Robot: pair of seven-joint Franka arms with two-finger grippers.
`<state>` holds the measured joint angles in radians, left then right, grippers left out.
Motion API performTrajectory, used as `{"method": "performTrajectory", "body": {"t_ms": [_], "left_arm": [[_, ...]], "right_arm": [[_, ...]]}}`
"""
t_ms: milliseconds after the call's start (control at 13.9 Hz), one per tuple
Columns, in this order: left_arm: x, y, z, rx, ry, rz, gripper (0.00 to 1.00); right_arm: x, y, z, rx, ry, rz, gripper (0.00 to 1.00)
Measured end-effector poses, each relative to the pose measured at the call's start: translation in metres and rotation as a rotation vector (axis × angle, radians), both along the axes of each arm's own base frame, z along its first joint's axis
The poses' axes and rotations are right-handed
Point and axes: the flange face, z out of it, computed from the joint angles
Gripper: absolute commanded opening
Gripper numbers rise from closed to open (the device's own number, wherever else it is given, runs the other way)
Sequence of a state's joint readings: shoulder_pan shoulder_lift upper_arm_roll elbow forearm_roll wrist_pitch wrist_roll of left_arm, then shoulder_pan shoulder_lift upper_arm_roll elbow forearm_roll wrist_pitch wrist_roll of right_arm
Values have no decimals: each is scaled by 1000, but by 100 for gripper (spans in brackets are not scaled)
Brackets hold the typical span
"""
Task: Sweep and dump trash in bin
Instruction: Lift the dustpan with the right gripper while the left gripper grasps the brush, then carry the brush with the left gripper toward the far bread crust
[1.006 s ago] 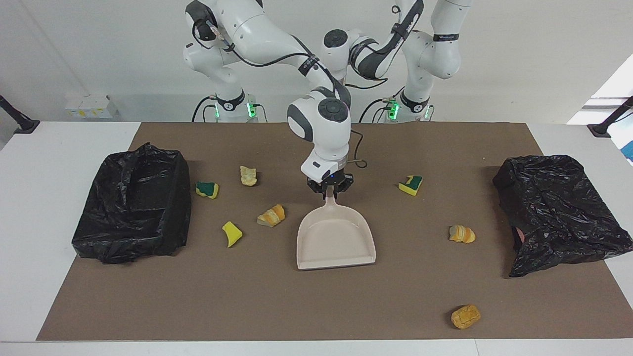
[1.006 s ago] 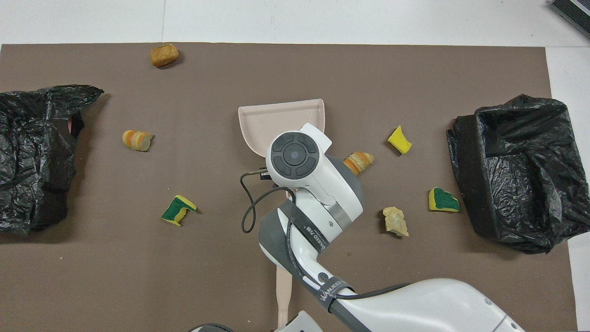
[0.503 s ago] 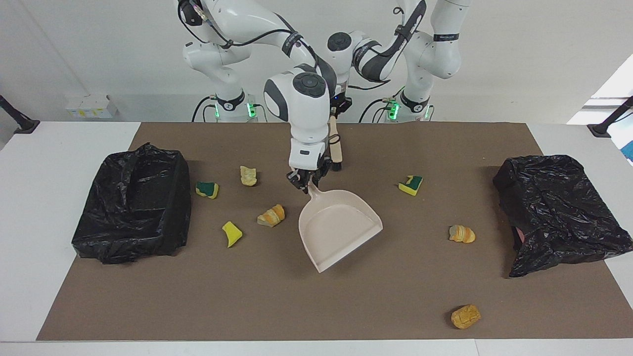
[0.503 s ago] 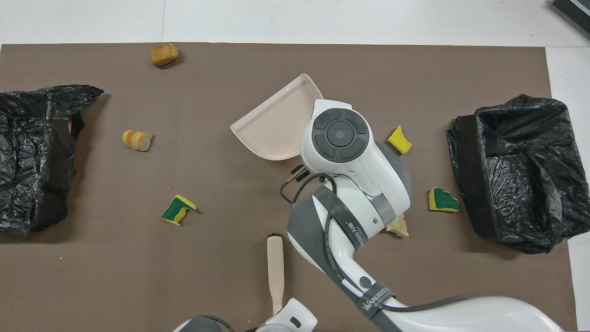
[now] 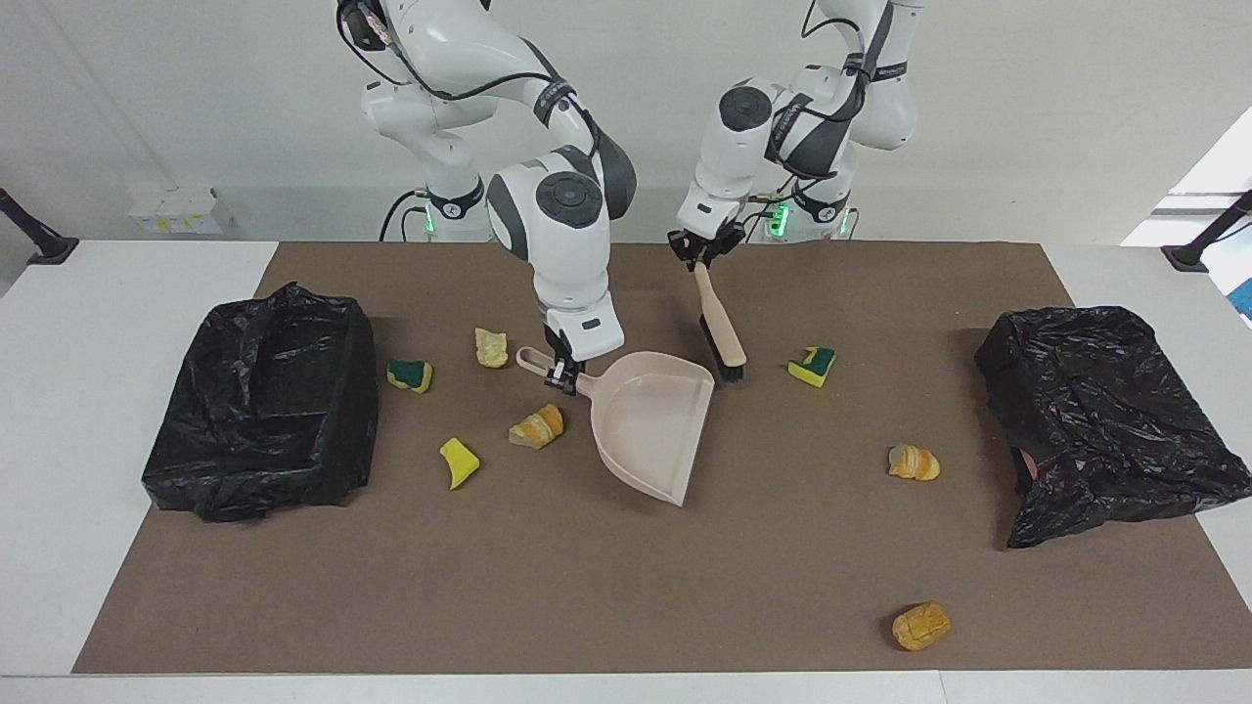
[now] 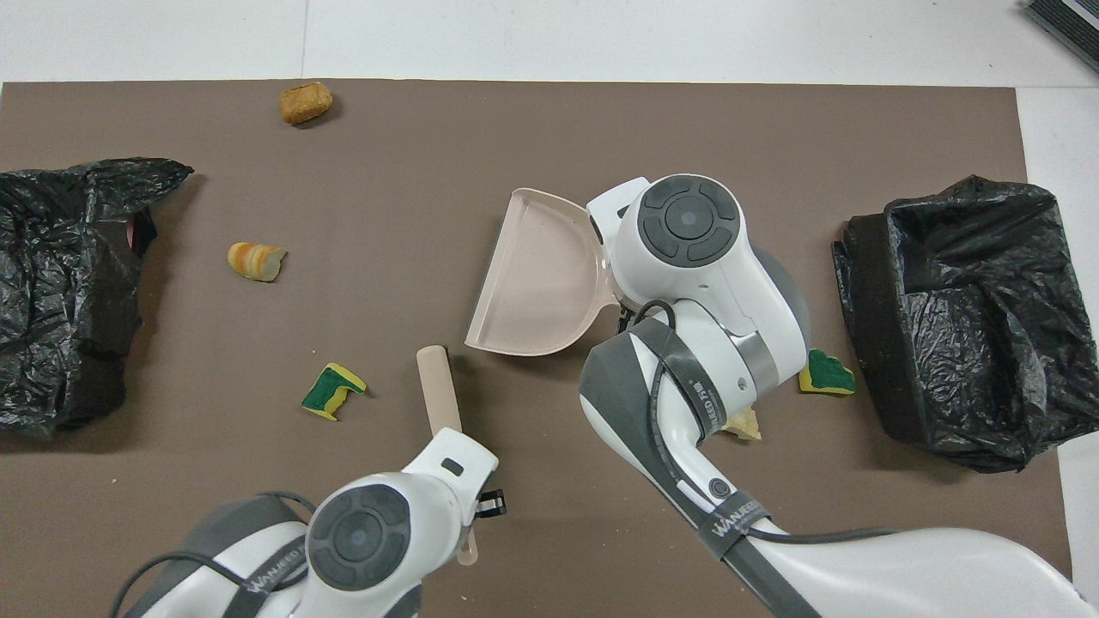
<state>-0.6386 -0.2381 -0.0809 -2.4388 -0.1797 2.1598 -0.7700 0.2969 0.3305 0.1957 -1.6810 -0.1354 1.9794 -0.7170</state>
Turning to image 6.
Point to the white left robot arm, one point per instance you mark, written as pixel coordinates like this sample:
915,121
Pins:
378,524

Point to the beige hand brush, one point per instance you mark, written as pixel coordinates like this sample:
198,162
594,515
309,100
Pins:
438,386

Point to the green and yellow sponge piece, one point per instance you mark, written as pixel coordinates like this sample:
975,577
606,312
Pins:
330,390
831,375

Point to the pale bread piece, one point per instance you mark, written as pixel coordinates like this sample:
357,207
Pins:
745,425

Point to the orange striped croissant piece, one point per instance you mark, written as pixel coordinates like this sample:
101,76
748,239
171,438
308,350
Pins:
253,262

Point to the crumpled black bag over bin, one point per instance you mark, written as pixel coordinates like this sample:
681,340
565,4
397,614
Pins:
60,300

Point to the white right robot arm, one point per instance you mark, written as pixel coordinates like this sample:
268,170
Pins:
695,249

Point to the open black bag lined bin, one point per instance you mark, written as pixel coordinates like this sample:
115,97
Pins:
962,326

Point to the beige plastic dustpan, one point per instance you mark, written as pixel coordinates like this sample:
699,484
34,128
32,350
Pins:
532,275

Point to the dark ribbed box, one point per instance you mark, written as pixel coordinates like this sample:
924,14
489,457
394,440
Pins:
1069,21

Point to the brown table mat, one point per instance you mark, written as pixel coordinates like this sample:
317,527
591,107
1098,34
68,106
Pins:
515,129

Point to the pink bin under bag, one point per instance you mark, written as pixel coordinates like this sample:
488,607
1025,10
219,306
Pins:
131,233

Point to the brown bread chunk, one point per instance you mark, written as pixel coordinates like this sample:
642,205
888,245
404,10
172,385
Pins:
305,103

